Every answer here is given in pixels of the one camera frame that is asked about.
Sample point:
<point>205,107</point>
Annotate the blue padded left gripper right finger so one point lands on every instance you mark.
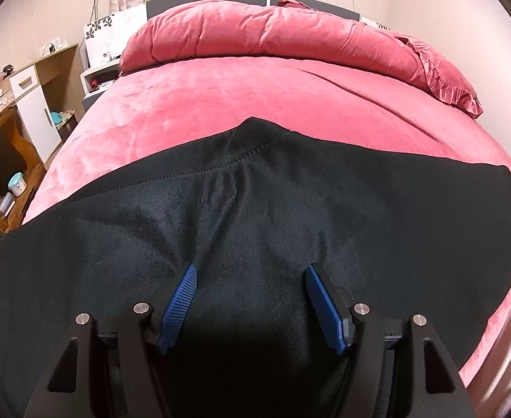
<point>334,316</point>

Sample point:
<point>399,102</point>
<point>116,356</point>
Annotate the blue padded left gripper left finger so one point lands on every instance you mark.
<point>175,304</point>

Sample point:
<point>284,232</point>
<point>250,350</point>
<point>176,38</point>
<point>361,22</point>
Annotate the black pants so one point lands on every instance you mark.
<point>252,208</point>

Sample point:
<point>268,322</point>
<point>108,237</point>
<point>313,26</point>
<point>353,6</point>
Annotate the light blue cup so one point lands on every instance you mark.
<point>17,184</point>

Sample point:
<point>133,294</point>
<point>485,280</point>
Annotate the pink velvet bed sheet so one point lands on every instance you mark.
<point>163,107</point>

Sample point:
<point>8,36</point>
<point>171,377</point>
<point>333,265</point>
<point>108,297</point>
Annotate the wooden desk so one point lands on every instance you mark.
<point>17,155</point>

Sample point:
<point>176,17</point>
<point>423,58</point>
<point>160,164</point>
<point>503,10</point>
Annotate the white bedside table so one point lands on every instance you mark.
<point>96,80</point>

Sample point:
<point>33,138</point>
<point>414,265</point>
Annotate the wooden and white cabinet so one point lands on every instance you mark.
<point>44,86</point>

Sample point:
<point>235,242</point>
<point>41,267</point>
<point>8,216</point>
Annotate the white floral panel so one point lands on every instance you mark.
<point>106,38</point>

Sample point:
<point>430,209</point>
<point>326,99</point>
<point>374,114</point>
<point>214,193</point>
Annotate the pink folded duvet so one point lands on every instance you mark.
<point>292,30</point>

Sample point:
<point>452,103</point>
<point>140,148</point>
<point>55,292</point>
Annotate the grey headboard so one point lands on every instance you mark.
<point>155,7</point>

